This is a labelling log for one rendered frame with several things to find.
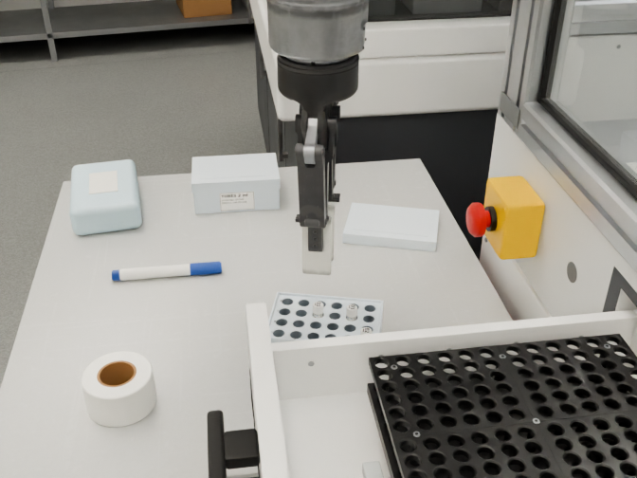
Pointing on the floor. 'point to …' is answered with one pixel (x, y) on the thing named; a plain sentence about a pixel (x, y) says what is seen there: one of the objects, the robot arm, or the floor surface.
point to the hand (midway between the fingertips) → (318, 239)
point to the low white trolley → (204, 316)
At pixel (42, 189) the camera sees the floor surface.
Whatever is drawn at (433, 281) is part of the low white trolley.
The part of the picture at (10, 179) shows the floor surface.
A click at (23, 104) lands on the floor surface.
